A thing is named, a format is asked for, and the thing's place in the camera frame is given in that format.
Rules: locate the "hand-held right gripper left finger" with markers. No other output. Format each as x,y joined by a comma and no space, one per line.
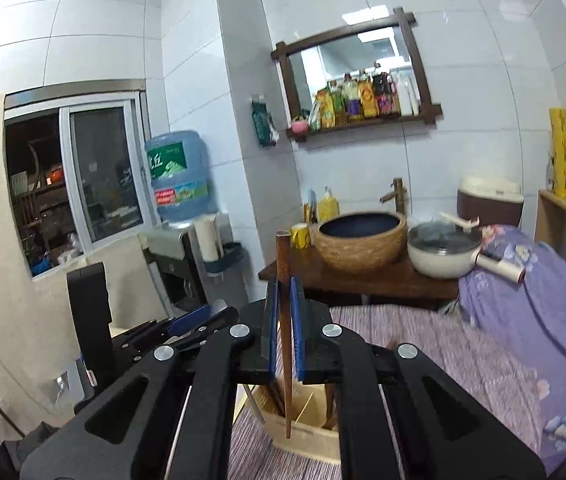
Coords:
273,320

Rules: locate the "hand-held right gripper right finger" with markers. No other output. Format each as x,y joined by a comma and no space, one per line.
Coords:
298,320

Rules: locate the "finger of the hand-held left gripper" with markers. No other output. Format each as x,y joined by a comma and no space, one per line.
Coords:
225,317
188,319

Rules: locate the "brown wooden chopstick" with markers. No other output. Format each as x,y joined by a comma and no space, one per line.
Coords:
283,260

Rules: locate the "cream plastic utensil holder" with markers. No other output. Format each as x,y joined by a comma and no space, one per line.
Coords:
308,435

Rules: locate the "grey water dispenser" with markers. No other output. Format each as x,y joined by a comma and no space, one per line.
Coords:
173,265

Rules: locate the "dark wooden counter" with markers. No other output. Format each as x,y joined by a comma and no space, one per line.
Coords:
363,285

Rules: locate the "stack of white paper cups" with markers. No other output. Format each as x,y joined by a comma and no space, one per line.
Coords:
208,237

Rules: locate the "yellow cup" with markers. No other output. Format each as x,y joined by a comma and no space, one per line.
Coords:
301,236

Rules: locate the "woven brown wash basin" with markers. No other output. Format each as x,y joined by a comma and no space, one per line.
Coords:
363,247

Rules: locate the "blue yellow tube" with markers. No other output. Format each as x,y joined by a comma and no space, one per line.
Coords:
310,207

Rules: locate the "yellow soap bottle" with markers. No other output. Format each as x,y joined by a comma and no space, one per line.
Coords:
328,207

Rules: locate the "sliding window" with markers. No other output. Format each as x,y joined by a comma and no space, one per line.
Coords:
103,180

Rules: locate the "blue water bottle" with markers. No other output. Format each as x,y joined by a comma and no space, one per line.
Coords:
180,175

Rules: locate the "bronze faucet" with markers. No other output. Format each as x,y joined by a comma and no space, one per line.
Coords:
399,195

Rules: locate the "white spatula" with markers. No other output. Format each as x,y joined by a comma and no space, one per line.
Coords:
458,220

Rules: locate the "pink cup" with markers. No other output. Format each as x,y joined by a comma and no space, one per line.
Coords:
299,125

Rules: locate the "green packet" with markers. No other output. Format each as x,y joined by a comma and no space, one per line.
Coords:
263,122

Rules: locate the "brown cream rice cooker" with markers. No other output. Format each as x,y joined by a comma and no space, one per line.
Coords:
490,205

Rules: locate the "row of colourful bottles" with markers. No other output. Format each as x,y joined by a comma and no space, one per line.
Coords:
358,100

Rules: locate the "purple floral bedsheet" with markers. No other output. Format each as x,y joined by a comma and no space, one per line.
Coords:
528,320

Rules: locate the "wooden framed mirror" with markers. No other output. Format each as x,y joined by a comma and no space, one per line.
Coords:
283,80

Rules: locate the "tall yellow box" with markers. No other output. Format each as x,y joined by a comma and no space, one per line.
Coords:
560,155

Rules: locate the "teal wall holder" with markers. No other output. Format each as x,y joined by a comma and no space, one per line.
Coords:
228,257

